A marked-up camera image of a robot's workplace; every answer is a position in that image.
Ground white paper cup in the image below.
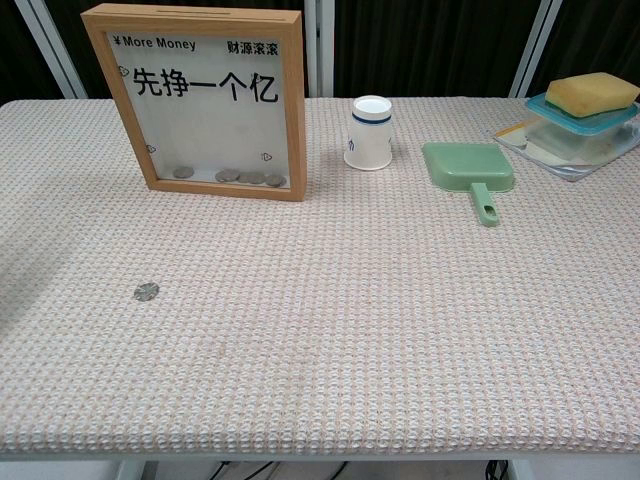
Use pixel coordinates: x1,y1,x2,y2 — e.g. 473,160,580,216
343,95,393,172

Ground white frame post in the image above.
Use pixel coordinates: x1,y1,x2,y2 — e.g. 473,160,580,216
507,0,564,99
14,0,89,100
301,0,335,99

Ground stacked light blue trays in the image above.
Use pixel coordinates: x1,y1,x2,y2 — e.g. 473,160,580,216
493,119,640,180

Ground wooden money box frame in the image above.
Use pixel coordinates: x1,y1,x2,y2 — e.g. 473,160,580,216
80,2,307,203

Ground green plastic dustpan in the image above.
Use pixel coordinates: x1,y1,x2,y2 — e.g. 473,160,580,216
421,141,516,229

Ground pink white woven tablecloth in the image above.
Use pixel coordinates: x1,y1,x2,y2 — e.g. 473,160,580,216
0,97,640,456

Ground yellow sponge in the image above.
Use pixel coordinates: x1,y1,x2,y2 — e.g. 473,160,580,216
544,71,640,120

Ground clear container with blue lid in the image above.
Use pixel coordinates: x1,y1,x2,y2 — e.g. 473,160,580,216
524,92,640,162

